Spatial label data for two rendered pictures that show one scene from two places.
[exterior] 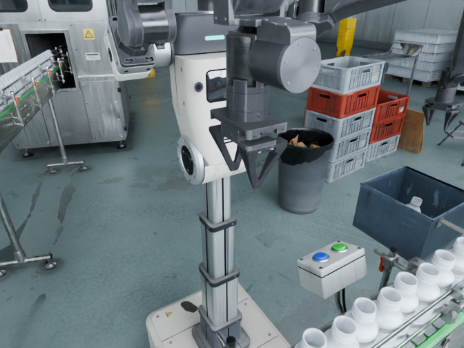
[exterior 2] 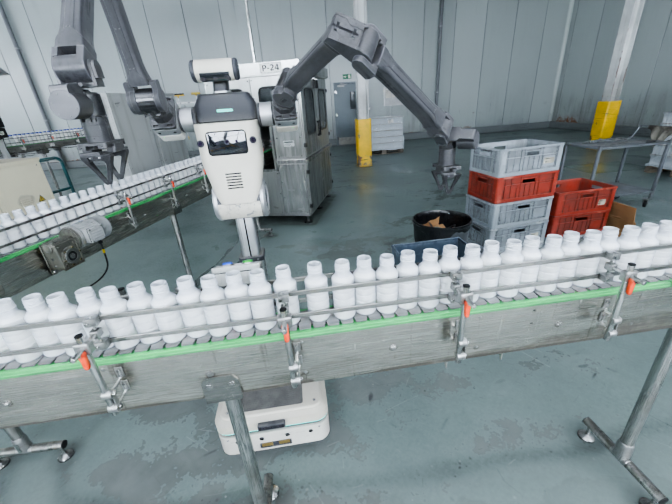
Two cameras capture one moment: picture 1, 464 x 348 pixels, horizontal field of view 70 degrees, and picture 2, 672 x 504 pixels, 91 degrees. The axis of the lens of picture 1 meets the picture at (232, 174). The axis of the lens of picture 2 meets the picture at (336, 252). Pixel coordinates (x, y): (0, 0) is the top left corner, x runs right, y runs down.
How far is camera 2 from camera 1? 90 cm
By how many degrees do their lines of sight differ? 23
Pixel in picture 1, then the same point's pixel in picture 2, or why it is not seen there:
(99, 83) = (292, 166)
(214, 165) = (225, 204)
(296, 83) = (65, 114)
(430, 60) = not seen: outside the picture
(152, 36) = (144, 107)
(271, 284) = not seen: hidden behind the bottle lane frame
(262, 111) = (95, 136)
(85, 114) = (280, 191)
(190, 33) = (204, 107)
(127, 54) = (155, 122)
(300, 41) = (56, 92)
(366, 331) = (181, 296)
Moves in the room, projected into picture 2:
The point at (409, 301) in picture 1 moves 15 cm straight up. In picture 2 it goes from (230, 289) to (217, 234)
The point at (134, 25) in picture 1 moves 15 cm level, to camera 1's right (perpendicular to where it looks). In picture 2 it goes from (130, 100) to (163, 97)
